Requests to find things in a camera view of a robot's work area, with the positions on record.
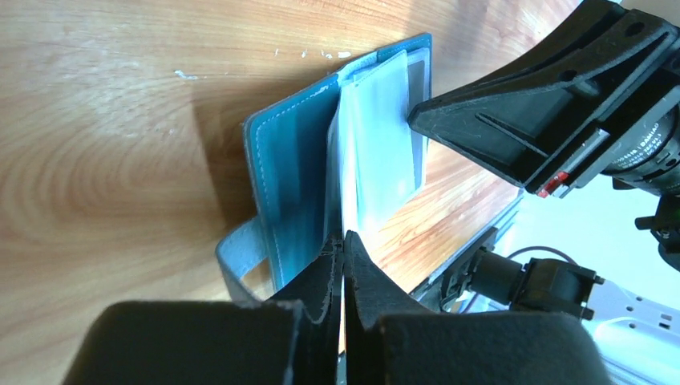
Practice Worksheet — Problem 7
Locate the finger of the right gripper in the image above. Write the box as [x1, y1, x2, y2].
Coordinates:
[474, 1, 638, 85]
[409, 9, 679, 186]

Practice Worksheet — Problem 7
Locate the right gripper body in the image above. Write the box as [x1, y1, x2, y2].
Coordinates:
[524, 79, 679, 198]

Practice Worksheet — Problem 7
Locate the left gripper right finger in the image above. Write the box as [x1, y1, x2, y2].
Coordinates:
[344, 231, 610, 384]

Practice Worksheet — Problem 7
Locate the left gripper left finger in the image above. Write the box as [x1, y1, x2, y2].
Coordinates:
[64, 239, 342, 384]

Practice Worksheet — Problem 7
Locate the teal leather card holder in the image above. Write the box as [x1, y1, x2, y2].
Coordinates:
[216, 33, 432, 301]

